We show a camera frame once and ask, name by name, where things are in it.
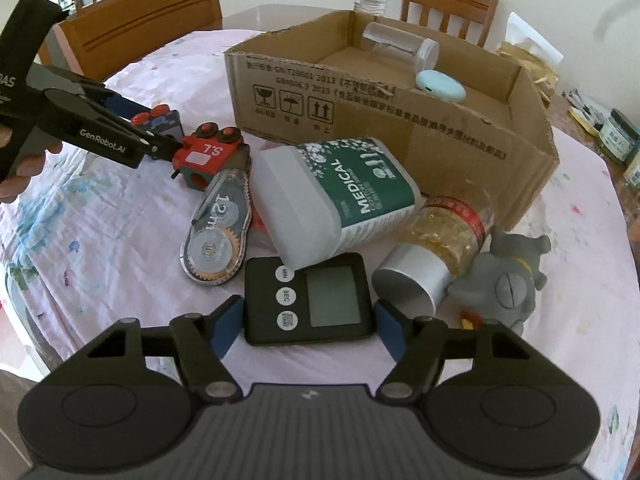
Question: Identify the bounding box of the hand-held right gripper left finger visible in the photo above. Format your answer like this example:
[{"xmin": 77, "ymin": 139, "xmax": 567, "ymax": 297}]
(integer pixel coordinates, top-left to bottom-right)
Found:
[{"xmin": 87, "ymin": 295, "xmax": 246, "ymax": 402}]

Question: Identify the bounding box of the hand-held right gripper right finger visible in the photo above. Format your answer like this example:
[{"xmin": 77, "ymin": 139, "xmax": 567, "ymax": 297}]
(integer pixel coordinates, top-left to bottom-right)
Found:
[{"xmin": 372, "ymin": 299, "xmax": 538, "ymax": 402}]

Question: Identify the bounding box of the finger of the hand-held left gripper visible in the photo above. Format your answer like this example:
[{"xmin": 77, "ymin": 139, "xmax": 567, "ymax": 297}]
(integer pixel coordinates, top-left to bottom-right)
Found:
[
  {"xmin": 29, "ymin": 62, "xmax": 178, "ymax": 137},
  {"xmin": 42, "ymin": 87, "xmax": 187, "ymax": 169}
]

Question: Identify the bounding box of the dark toy train car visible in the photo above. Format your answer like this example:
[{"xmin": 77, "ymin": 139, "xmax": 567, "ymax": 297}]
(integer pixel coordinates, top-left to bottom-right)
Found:
[{"xmin": 131, "ymin": 105, "xmax": 185, "ymax": 142}]

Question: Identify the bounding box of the clear capsule bottle silver cap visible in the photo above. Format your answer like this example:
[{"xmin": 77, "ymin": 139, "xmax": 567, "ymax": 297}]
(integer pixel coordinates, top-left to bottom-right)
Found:
[{"xmin": 371, "ymin": 195, "xmax": 496, "ymax": 319}]

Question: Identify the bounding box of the black digital timer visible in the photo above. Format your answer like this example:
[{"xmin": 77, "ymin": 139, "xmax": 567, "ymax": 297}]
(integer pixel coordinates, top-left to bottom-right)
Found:
[{"xmin": 243, "ymin": 252, "xmax": 379, "ymax": 346}]

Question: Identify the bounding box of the red toy train car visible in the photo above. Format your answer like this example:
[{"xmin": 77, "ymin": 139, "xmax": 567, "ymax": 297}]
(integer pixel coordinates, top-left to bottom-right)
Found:
[{"xmin": 171, "ymin": 122, "xmax": 252, "ymax": 194}]

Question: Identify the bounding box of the grey rubber animal toy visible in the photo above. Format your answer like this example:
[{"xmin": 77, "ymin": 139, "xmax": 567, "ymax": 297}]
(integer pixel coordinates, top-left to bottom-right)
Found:
[{"xmin": 447, "ymin": 227, "xmax": 552, "ymax": 337}]

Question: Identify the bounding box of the green white cotton swab box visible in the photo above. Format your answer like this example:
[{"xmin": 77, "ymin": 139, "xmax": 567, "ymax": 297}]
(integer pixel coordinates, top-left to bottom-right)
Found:
[{"xmin": 250, "ymin": 137, "xmax": 424, "ymax": 269}]

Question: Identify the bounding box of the brown cardboard box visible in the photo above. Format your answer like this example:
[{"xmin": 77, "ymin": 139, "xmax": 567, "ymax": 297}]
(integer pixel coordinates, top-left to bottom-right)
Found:
[{"xmin": 223, "ymin": 10, "xmax": 560, "ymax": 235}]

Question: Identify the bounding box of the person's left hand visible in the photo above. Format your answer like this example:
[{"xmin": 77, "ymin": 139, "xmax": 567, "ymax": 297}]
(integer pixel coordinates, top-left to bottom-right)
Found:
[{"xmin": 0, "ymin": 127, "xmax": 64, "ymax": 204}]

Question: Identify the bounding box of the wide wooden chair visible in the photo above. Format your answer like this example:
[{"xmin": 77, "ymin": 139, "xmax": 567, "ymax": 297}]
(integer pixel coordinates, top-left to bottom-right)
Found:
[{"xmin": 52, "ymin": 0, "xmax": 224, "ymax": 84}]

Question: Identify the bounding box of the clear correction tape dispenser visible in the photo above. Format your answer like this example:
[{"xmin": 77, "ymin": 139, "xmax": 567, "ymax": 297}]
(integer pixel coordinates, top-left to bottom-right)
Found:
[{"xmin": 178, "ymin": 167, "xmax": 254, "ymax": 287}]

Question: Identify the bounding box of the pink floral tablecloth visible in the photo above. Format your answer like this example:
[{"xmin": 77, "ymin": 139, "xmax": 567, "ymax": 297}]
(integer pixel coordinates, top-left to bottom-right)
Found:
[{"xmin": 0, "ymin": 29, "xmax": 640, "ymax": 411}]

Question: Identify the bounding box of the light blue oval case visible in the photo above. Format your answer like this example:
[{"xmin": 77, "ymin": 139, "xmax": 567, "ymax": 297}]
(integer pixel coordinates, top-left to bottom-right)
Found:
[{"xmin": 416, "ymin": 70, "xmax": 467, "ymax": 104}]

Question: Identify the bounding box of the clear plastic jar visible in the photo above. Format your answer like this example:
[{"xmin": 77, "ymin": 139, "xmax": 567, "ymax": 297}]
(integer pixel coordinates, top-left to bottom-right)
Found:
[{"xmin": 362, "ymin": 21, "xmax": 441, "ymax": 72}]

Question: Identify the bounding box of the pale glass jar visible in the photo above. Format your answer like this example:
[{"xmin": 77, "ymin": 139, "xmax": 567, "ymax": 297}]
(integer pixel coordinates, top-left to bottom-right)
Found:
[{"xmin": 622, "ymin": 152, "xmax": 640, "ymax": 187}]

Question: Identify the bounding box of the pile of printed papers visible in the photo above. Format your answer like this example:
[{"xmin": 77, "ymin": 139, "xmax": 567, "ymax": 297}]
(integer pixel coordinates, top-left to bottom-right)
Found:
[{"xmin": 562, "ymin": 89, "xmax": 609, "ymax": 134}]

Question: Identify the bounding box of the gold foil packet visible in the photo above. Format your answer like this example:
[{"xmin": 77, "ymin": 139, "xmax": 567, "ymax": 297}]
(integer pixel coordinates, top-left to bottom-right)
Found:
[{"xmin": 495, "ymin": 42, "xmax": 559, "ymax": 107}]

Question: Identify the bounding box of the dark lidded glass jar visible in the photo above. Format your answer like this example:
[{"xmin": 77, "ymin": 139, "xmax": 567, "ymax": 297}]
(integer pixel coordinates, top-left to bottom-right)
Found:
[{"xmin": 597, "ymin": 109, "xmax": 640, "ymax": 164}]

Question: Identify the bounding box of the slatted wooden chair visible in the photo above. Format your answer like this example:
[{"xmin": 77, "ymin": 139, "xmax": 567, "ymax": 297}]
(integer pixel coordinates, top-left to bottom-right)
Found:
[{"xmin": 400, "ymin": 0, "xmax": 500, "ymax": 49}]

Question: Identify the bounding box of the white paper bag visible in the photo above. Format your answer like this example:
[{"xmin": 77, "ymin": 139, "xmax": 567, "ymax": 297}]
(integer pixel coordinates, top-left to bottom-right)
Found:
[{"xmin": 505, "ymin": 11, "xmax": 564, "ymax": 63}]

